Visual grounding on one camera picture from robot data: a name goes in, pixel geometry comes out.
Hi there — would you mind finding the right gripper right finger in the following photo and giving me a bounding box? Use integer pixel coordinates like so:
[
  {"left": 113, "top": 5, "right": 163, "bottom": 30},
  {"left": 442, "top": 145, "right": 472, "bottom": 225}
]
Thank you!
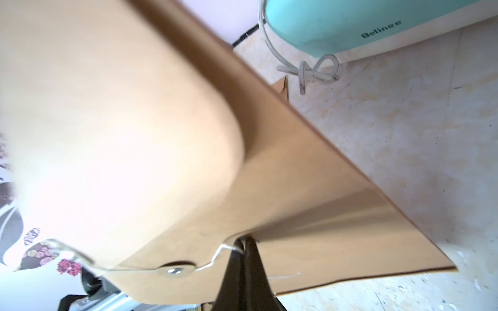
[{"left": 244, "top": 237, "right": 286, "bottom": 311}]

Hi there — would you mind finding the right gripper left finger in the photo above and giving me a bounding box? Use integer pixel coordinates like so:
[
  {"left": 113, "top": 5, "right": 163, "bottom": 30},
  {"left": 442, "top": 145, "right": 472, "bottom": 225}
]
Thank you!
[{"left": 213, "top": 239, "right": 245, "bottom": 311}]

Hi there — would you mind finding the brown file bag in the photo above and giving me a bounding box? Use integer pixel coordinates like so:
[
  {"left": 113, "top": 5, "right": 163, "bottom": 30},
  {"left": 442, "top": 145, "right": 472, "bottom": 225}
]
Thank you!
[{"left": 1, "top": 1, "right": 454, "bottom": 305}]

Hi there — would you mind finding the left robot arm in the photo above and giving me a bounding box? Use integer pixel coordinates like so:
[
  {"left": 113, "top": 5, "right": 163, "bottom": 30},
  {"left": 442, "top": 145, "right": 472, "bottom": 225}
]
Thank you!
[{"left": 58, "top": 268, "right": 202, "bottom": 311}]

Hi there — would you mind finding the mint green toaster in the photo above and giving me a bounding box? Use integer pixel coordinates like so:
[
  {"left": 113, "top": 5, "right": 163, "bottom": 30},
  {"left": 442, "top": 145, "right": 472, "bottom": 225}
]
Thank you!
[{"left": 260, "top": 0, "right": 497, "bottom": 63}]

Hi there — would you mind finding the white toaster cord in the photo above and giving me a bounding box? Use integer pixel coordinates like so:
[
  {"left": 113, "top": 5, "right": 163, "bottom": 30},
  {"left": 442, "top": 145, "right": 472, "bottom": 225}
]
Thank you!
[{"left": 258, "top": 0, "right": 341, "bottom": 96}]

